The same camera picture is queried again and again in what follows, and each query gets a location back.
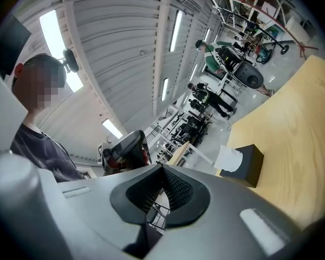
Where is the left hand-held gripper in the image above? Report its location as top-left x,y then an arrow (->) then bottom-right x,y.
97,131 -> 152,177

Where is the wooden desk with white legs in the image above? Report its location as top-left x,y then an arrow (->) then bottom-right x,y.
166,141 -> 215,173

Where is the cluster of black office chairs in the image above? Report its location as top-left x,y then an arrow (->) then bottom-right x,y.
170,109 -> 215,146

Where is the black green backpack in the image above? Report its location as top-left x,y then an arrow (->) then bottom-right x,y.
194,87 -> 210,103

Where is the ceiling light tube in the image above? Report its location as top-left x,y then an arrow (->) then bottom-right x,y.
101,119 -> 124,139
161,77 -> 170,102
39,9 -> 84,93
169,9 -> 184,53

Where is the ceiling air vent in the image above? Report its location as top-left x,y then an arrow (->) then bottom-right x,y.
181,0 -> 203,13

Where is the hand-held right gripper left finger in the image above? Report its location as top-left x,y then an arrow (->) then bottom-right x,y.
47,164 -> 164,260

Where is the black white-rimmed shell pack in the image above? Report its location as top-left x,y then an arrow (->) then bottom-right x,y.
234,62 -> 265,89

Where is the black tissue box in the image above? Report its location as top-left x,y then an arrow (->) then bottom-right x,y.
219,144 -> 264,188

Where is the person's torso in dark shirt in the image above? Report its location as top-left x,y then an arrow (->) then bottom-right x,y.
10,123 -> 85,183

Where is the teal canister vacuum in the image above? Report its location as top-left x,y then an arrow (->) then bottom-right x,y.
256,43 -> 275,64

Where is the black head-mounted camera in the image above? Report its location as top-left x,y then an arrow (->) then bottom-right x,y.
62,48 -> 80,74

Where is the person's head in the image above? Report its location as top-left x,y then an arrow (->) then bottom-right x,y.
12,53 -> 67,111

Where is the white tissue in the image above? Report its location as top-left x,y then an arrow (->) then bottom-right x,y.
213,145 -> 244,172

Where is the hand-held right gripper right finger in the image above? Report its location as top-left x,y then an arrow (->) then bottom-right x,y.
143,164 -> 307,260

